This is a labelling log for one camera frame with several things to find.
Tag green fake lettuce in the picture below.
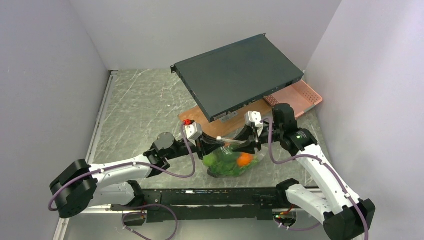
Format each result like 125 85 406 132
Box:
202 149 260 178

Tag clear zip top bag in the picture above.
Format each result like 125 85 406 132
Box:
202 136 267 178

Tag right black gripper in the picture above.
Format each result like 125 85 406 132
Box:
231 123 283 155

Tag pink perforated plastic tray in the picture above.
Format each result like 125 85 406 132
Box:
264 80 323 119

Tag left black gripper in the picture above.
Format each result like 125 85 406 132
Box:
165 131 225 160

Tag brown wooden board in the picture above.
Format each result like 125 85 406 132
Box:
178 99 271 137

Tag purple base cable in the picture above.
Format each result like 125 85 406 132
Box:
121 204 179 240

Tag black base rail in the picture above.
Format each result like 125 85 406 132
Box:
110 187 291 223

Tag dark rack server chassis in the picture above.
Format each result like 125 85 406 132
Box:
170 33 304 123

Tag aluminium frame rail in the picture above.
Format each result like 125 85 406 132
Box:
52 206 117 240

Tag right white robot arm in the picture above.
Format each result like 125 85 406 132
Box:
234 103 376 240

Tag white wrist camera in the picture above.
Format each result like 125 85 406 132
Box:
244 111 263 128
183 119 203 141

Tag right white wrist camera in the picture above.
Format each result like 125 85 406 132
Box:
244 111 263 128

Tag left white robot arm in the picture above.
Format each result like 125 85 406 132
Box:
47 132 224 219

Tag orange fake fruit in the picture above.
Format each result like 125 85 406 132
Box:
236 152 254 168

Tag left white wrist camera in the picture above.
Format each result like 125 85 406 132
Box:
183 119 203 141

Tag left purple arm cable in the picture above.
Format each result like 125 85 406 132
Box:
47 122 197 212

